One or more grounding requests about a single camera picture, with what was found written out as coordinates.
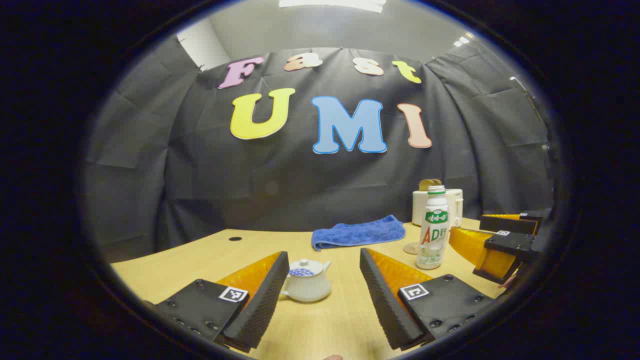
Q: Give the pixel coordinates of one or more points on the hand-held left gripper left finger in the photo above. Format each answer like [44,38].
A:
[267,300]

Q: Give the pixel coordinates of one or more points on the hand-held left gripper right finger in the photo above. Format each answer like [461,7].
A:
[382,300]

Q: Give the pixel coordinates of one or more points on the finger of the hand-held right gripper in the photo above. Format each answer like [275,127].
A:
[510,245]
[510,224]

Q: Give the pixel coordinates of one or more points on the white ceramic teacup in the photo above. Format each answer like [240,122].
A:
[307,289]

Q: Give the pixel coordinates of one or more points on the round wooden coaster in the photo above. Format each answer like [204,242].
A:
[411,248]

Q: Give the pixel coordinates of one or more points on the white green-label water bottle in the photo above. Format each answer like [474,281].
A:
[433,230]

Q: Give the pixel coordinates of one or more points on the white toaster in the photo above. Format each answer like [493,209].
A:
[452,202]

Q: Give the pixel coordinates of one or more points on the blue towel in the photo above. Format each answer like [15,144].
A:
[357,232]

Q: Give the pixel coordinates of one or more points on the brown bread slice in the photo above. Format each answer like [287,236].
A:
[429,184]

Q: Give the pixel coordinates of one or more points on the black backdrop cloth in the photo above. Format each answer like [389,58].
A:
[250,175]

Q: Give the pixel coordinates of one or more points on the small ceiling light panel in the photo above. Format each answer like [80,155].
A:
[462,41]

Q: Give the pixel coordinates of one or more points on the long ceiling light panel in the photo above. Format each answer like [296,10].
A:
[332,4]

